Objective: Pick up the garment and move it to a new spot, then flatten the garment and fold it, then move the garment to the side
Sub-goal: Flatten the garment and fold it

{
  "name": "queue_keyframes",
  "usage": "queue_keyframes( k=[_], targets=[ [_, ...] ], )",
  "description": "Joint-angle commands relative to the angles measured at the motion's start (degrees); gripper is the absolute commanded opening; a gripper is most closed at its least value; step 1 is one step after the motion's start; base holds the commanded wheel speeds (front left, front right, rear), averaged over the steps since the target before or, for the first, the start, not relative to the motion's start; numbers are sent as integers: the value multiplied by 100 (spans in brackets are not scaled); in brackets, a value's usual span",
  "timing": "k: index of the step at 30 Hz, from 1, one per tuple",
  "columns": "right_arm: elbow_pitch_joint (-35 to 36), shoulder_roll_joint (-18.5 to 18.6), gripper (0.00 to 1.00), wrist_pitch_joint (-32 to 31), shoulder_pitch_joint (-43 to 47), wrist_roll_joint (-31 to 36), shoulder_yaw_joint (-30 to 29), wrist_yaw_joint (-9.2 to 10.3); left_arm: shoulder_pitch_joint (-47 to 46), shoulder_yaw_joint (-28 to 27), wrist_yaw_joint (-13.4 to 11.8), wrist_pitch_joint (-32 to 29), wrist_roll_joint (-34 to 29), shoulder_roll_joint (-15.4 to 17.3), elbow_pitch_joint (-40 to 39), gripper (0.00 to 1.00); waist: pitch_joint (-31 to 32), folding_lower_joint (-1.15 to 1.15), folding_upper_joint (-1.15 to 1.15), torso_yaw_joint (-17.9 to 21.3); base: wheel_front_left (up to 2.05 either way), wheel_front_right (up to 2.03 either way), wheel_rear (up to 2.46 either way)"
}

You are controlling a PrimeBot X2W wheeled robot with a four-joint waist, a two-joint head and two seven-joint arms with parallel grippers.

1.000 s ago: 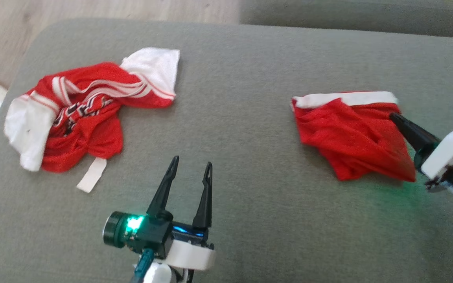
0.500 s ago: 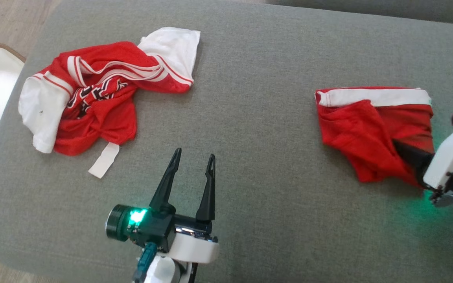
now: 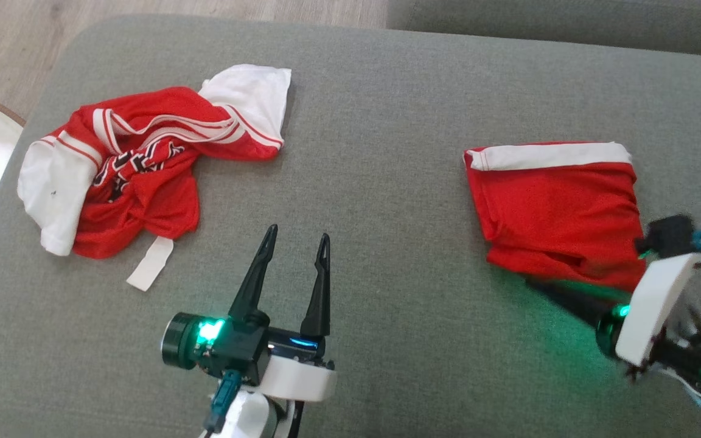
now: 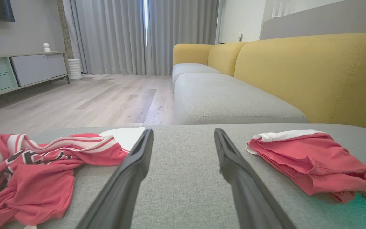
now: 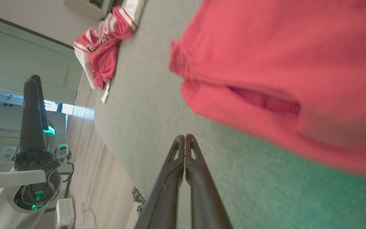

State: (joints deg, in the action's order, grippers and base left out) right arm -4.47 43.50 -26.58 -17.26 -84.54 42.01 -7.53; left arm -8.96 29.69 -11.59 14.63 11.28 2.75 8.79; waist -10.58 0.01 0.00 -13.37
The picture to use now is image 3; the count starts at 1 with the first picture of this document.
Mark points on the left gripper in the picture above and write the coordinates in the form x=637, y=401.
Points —
x=302, y=377

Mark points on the red shorts white waistband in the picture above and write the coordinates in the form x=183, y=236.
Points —
x=557, y=207

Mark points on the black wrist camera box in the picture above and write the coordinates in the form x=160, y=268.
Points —
x=235, y=359
x=667, y=236

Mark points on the narrow grey sofa seat cushion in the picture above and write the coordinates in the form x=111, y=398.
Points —
x=569, y=24

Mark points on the red jersey shirt number 23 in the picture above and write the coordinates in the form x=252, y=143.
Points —
x=162, y=207

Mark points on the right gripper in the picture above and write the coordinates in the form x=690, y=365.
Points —
x=655, y=304

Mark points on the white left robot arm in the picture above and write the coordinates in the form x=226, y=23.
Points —
x=253, y=420

